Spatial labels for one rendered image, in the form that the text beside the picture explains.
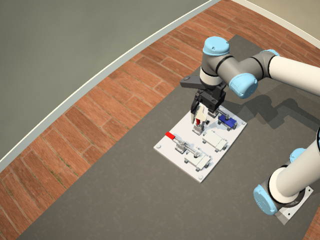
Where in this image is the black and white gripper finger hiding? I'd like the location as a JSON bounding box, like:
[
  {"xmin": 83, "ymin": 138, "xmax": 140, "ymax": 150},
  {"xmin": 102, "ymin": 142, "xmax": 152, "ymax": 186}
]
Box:
[{"xmin": 190, "ymin": 96, "xmax": 207, "ymax": 124}]

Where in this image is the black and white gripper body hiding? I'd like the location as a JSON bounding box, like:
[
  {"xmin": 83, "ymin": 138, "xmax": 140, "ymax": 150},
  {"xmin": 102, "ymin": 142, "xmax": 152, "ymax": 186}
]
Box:
[{"xmin": 195, "ymin": 78, "xmax": 227, "ymax": 114}]

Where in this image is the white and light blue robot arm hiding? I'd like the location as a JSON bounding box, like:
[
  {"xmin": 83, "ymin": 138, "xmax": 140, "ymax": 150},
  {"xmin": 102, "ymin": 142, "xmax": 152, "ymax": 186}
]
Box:
[{"xmin": 180, "ymin": 36, "xmax": 320, "ymax": 216}]

